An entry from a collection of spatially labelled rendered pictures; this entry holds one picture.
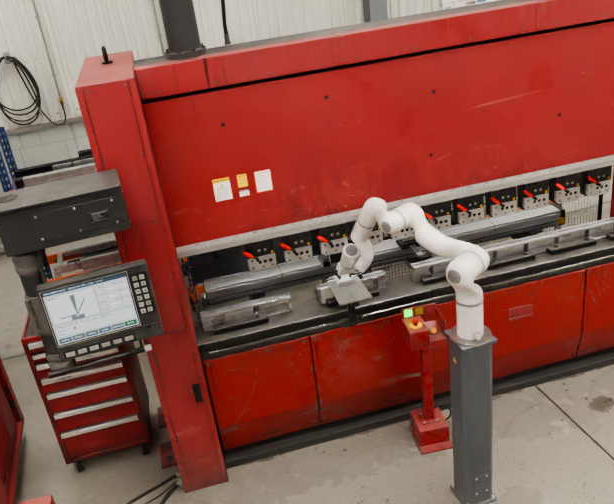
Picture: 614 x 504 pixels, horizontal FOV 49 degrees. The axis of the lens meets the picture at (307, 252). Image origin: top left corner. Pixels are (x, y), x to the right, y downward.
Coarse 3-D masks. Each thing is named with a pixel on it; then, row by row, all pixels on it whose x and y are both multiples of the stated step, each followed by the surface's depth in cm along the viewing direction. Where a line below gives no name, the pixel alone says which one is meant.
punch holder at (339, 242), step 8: (344, 224) 359; (320, 232) 358; (328, 232) 359; (336, 232) 360; (344, 232) 361; (320, 240) 360; (328, 240) 361; (336, 240) 362; (344, 240) 363; (320, 248) 364; (328, 248) 363; (336, 248) 364
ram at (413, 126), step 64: (384, 64) 330; (448, 64) 338; (512, 64) 346; (576, 64) 355; (192, 128) 320; (256, 128) 327; (320, 128) 335; (384, 128) 343; (448, 128) 352; (512, 128) 361; (576, 128) 370; (192, 192) 332; (256, 192) 340; (320, 192) 349; (384, 192) 358
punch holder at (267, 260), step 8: (264, 240) 352; (272, 240) 353; (248, 248) 352; (256, 248) 353; (264, 248) 354; (272, 248) 355; (264, 256) 355; (272, 256) 356; (248, 264) 355; (256, 264) 356; (264, 264) 357; (272, 264) 359
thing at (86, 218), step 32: (32, 192) 275; (64, 192) 270; (96, 192) 268; (0, 224) 261; (32, 224) 265; (64, 224) 269; (96, 224) 273; (128, 224) 278; (32, 256) 280; (32, 288) 284; (32, 320) 290
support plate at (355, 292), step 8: (360, 280) 371; (336, 288) 366; (344, 288) 365; (352, 288) 364; (360, 288) 363; (336, 296) 358; (344, 296) 357; (352, 296) 356; (360, 296) 355; (368, 296) 354; (344, 304) 351
